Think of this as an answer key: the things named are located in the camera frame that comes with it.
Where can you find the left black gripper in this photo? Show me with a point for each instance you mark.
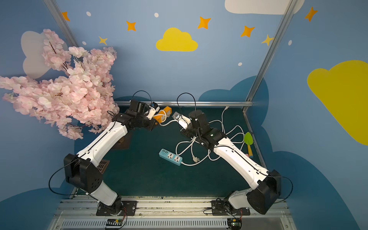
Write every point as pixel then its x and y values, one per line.
pixel 151 123

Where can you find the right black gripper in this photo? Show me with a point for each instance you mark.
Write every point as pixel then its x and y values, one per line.
pixel 186 131

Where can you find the orange power strip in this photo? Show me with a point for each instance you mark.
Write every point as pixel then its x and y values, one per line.
pixel 163 114

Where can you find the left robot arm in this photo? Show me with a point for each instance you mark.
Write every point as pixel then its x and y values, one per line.
pixel 81 169

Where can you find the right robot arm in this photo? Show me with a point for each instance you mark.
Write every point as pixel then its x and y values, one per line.
pixel 265 186

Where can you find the teal power strip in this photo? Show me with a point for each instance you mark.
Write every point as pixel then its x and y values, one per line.
pixel 171 157

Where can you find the green toy shovel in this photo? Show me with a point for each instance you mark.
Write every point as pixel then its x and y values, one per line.
pixel 248 140

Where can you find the brown toy spatula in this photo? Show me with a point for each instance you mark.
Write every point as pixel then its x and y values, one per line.
pixel 102 166

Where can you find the pink cherry blossom tree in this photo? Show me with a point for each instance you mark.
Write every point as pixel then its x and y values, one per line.
pixel 82 97

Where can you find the right controller board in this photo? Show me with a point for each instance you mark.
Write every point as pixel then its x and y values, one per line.
pixel 234 224

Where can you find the controller board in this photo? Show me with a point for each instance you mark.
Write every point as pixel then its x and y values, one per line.
pixel 234 224
pixel 114 224

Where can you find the left controller board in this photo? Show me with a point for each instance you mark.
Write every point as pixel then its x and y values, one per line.
pixel 114 224

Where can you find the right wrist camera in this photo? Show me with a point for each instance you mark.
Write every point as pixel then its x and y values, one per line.
pixel 183 121

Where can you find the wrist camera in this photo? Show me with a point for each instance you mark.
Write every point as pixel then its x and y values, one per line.
pixel 183 121
pixel 153 110

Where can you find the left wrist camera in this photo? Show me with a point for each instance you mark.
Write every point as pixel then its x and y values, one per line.
pixel 153 110

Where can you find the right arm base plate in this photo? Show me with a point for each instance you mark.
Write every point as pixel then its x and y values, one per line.
pixel 222 208

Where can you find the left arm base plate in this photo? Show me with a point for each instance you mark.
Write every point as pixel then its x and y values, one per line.
pixel 119 208

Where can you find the aluminium front rail frame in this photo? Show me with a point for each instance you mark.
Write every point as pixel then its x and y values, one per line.
pixel 166 213

